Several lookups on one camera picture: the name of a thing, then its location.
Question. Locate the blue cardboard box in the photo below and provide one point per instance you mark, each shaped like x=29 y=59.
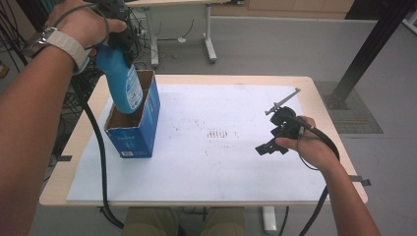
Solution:
x=137 y=137

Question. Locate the black tape strip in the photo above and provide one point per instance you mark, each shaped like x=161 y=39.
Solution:
x=360 y=181
x=64 y=158

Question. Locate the grey grid floor mat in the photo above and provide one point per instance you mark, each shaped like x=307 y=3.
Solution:
x=360 y=121

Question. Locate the blue detergent bottle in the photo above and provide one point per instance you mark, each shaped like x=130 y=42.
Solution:
x=119 y=85

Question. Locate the person's leg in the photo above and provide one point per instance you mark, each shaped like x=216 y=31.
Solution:
x=150 y=223
x=224 y=223

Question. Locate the black metal stand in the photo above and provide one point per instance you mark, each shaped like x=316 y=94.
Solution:
x=32 y=10

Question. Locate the person's left hand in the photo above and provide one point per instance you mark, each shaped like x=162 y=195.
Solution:
x=82 y=23

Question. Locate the white-legged desk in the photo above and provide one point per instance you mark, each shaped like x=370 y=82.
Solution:
x=209 y=42

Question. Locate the white paper sheet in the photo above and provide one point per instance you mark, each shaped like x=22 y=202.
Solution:
x=213 y=170

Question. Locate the white floor plug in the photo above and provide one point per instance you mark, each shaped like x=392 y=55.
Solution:
x=182 y=40

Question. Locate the person's right hand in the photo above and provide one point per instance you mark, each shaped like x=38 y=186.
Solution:
x=314 y=147

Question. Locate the person's left leg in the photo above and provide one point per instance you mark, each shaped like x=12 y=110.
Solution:
x=150 y=223

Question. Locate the white table leg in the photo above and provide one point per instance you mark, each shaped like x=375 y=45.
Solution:
x=269 y=219

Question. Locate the black metal post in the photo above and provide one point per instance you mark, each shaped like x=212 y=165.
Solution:
x=370 y=49

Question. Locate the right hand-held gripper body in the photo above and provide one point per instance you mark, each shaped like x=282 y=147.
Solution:
x=285 y=121

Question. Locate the person's right leg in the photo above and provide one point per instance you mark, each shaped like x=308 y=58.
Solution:
x=224 y=223

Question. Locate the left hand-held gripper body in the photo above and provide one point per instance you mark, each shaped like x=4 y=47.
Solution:
x=114 y=10

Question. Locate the beige band wristwatch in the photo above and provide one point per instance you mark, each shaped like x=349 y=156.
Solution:
x=65 y=46

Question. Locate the light wooden table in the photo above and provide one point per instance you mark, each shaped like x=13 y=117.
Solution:
x=314 y=88

